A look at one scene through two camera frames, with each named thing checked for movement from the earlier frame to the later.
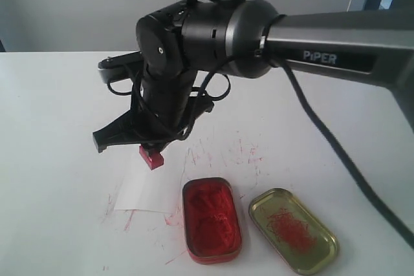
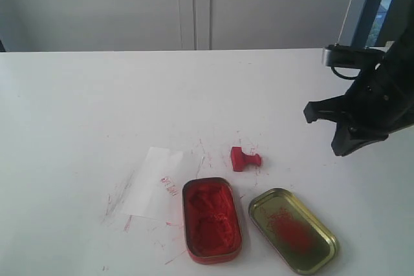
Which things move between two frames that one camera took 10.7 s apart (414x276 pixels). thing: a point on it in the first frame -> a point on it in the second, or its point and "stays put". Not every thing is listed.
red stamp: [154, 158] -> [239, 159]
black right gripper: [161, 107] -> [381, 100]
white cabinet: [99, 8] stays put
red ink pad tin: [211, 220] stays put
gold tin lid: [300, 241] stays put
